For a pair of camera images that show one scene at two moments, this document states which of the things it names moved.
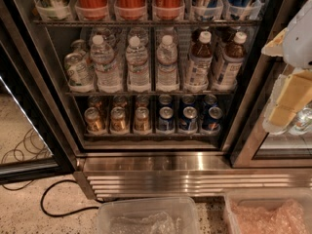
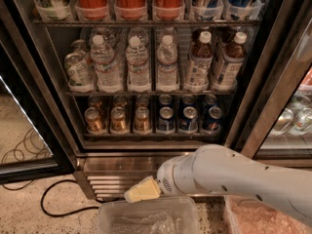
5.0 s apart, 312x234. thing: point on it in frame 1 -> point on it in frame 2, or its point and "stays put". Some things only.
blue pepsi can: [166, 121] stays put
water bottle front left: [107, 72] stays put
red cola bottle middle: [130, 1] stays put
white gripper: [299, 44] -> [166, 178]
